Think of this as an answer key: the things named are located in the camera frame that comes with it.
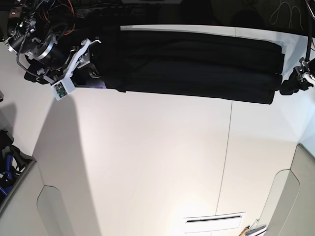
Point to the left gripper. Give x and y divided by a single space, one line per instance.
305 78

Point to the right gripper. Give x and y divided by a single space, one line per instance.
58 61

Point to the black T-shirt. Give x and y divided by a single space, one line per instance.
187 63

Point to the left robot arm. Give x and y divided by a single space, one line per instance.
310 6

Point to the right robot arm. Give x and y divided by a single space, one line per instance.
45 35

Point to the tools at bottom edge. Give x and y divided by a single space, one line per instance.
254 230

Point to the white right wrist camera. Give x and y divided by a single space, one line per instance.
62 88

